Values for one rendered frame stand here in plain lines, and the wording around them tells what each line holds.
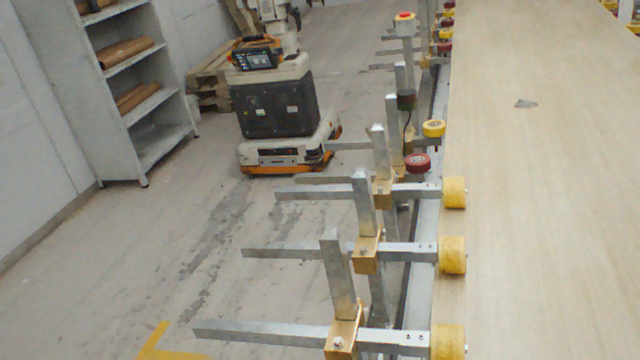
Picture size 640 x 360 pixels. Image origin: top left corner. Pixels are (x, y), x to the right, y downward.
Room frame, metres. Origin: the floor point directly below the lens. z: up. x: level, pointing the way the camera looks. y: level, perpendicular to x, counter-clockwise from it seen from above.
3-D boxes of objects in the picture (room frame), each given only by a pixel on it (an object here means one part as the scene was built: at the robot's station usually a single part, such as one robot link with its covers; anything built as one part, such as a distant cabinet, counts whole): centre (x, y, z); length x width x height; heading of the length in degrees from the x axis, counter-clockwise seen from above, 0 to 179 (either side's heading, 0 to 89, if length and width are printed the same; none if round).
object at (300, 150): (3.03, 0.29, 0.23); 0.41 x 0.02 x 0.08; 70
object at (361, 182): (0.90, -0.07, 0.89); 0.04 x 0.04 x 0.48; 70
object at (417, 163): (1.31, -0.29, 0.85); 0.08 x 0.08 x 0.11
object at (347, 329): (0.64, 0.02, 0.95); 0.14 x 0.06 x 0.05; 160
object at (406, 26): (1.85, -0.41, 1.18); 0.07 x 0.07 x 0.08; 70
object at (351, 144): (1.60, -0.22, 0.84); 0.43 x 0.03 x 0.04; 70
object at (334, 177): (1.38, -0.10, 0.84); 0.43 x 0.03 x 0.04; 70
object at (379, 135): (1.13, -0.16, 0.89); 0.04 x 0.04 x 0.48; 70
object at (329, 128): (3.34, 0.20, 0.16); 0.67 x 0.64 x 0.25; 160
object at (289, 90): (3.26, 0.23, 0.59); 0.55 x 0.34 x 0.83; 70
